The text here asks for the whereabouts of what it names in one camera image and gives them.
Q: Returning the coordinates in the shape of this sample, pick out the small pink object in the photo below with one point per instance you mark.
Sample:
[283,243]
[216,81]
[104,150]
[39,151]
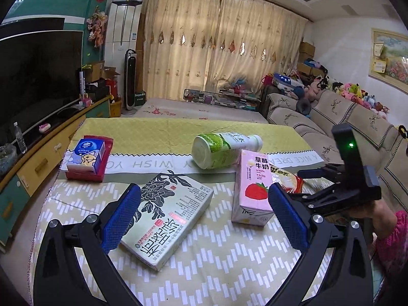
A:
[44,128]

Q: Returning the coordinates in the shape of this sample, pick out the pink pen holder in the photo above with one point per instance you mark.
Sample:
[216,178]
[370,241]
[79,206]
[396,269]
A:
[86,102]

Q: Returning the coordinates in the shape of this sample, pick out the hanging artificial flowers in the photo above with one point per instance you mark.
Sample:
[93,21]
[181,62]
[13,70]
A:
[97,27]

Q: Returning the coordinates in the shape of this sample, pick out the yellow snack bag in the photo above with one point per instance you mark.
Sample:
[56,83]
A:
[290,181]

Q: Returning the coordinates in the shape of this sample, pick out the green yellow television cabinet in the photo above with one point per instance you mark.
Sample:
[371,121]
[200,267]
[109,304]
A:
[32,169]

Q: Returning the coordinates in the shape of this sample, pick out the white floral rug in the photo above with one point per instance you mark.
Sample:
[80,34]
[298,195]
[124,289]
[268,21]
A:
[178,111]

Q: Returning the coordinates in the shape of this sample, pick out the glass bowl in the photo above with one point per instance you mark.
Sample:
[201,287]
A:
[6,157]

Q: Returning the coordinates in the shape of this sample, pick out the red tissue holder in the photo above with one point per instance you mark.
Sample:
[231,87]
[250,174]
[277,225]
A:
[105,165]

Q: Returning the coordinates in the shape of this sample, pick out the pink plush doll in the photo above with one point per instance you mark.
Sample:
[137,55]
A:
[314,88]

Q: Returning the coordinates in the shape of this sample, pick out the dark round cushion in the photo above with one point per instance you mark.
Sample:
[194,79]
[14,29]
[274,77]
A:
[303,105]

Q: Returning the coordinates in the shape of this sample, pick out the white standing air conditioner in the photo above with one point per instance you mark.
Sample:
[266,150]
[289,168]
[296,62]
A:
[122,32]

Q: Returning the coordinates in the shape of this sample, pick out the yellow-green patterned tablecloth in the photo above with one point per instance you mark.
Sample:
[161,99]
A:
[223,261]

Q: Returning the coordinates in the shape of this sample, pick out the white black tower fan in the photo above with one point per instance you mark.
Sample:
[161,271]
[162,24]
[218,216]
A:
[130,79]

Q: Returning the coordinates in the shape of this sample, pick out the blue tissue pack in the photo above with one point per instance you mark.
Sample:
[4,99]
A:
[86,154]

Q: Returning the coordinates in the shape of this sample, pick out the stack of cardboard boxes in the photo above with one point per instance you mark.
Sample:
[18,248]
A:
[307,57]

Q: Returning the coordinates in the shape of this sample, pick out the yellow black plush toy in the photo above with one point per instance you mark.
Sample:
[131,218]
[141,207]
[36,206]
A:
[402,132]

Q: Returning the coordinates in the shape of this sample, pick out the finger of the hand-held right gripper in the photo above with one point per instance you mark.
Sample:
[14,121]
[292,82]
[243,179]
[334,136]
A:
[315,193]
[310,173]

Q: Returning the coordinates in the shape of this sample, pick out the person's right forearm pink sleeve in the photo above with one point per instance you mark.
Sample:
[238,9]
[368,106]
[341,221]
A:
[393,248]

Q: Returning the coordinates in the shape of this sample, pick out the blue white star-print bag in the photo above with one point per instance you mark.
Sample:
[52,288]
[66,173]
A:
[287,81]

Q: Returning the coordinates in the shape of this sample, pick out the row of plush toys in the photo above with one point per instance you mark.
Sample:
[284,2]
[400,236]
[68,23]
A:
[350,91]

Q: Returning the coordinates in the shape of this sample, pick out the person's right hand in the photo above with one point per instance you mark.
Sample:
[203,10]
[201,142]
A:
[377,216]

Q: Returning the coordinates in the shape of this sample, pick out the framed landscape painting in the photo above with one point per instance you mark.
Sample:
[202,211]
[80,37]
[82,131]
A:
[395,57]

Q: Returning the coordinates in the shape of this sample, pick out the low shelf of books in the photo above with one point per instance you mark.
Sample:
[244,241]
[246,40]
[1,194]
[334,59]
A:
[242,100]

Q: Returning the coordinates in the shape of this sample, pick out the green black box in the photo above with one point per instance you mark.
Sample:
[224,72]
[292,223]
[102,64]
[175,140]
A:
[139,99]

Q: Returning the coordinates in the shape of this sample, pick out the green label drink bottle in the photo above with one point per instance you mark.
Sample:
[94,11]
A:
[216,149]

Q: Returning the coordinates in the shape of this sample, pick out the black flat television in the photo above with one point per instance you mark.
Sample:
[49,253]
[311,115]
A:
[38,76]

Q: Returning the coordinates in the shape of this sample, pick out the beige embroidered curtain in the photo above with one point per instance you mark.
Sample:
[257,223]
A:
[207,38]

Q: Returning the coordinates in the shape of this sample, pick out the red bag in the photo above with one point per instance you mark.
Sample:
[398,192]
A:
[268,80]

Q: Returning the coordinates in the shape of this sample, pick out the beige sofa with embroidered covers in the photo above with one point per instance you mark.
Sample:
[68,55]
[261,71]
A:
[318,134]

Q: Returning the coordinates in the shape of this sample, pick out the pink strawberry milk carton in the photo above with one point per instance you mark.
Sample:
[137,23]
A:
[251,191]

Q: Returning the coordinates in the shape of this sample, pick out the grey-green tea box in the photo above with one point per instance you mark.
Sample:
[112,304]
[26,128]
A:
[169,216]

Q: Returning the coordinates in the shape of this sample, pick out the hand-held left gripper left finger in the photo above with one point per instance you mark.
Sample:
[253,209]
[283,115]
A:
[122,216]

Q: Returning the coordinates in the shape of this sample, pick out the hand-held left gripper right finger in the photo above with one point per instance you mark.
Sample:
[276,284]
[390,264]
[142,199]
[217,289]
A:
[287,220]

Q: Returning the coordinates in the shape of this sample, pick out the pile of boxes beside cabinet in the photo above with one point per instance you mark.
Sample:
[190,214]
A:
[102,83]

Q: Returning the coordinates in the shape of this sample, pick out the clear water bottle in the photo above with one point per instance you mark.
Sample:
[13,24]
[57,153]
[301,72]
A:
[19,140]

